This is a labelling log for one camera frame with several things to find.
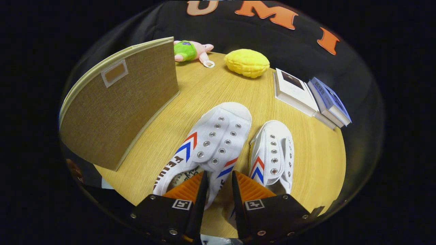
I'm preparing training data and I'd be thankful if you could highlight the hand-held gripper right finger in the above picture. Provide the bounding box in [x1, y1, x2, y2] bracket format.
[232, 170, 326, 244]

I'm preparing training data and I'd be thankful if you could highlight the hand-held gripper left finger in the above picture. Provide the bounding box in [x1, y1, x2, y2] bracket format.
[129, 171, 208, 244]

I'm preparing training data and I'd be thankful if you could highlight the white canvas shoe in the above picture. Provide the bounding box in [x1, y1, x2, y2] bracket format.
[248, 120, 295, 195]
[153, 102, 253, 211]

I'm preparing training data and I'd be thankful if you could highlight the beige fabric storage box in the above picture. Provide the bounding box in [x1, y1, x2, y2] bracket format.
[59, 36, 180, 171]

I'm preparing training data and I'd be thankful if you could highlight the thin white book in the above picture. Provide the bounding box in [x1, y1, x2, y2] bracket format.
[313, 111, 338, 130]

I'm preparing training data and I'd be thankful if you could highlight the white book with portrait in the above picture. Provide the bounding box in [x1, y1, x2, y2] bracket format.
[274, 68, 321, 118]

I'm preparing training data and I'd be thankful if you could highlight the blue book with figure cover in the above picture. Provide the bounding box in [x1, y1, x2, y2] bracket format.
[308, 77, 352, 125]

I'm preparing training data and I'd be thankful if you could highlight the yellow plush bread toy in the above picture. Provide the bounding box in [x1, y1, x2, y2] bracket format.
[224, 49, 270, 79]

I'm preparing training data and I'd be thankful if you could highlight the pink starfish plush toy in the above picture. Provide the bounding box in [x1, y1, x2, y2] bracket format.
[174, 40, 216, 68]

